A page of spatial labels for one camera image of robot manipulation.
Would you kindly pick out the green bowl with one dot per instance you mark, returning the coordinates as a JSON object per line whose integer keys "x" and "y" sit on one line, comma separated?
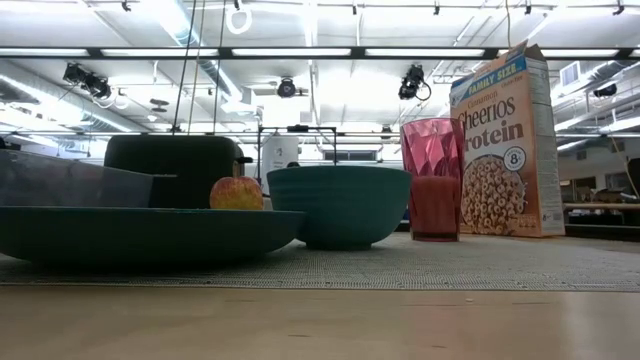
{"x": 340, "y": 205}

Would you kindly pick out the red yellow apple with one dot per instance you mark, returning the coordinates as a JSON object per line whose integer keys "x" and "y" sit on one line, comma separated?
{"x": 236, "y": 194}

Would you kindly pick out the pink faceted tumbler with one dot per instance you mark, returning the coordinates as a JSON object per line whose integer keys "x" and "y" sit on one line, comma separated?
{"x": 434, "y": 200}

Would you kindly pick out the dark green plate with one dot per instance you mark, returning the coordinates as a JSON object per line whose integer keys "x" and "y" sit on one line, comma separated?
{"x": 150, "y": 232}

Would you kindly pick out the orange Cheerios cereal box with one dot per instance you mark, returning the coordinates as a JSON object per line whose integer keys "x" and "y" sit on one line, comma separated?
{"x": 505, "y": 150}

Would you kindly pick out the brown toast slice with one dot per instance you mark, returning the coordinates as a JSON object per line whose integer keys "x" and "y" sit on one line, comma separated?
{"x": 75, "y": 185}

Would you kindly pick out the white cylinder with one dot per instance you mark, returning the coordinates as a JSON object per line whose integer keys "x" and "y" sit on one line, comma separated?
{"x": 280, "y": 150}

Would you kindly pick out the grey woven placemat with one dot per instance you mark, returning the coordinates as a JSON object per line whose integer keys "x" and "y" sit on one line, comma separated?
{"x": 400, "y": 265}

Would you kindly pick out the black ceiling spotlight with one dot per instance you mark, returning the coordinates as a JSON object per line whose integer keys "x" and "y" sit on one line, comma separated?
{"x": 605, "y": 91}
{"x": 92, "y": 85}
{"x": 411, "y": 82}

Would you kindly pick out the black toaster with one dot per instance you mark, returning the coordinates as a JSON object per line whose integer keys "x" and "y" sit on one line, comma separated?
{"x": 175, "y": 160}

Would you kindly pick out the black overhead light bar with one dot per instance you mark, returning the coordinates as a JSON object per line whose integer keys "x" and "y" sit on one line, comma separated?
{"x": 225, "y": 52}

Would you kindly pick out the wooden workbench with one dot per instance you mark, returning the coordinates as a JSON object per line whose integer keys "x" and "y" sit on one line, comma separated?
{"x": 600, "y": 205}

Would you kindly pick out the black metal stand frame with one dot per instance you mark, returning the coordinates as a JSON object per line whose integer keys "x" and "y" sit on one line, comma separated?
{"x": 297, "y": 128}

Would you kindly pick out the round black overhead camera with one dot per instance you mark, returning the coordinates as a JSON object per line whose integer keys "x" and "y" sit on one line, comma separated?
{"x": 286, "y": 88}

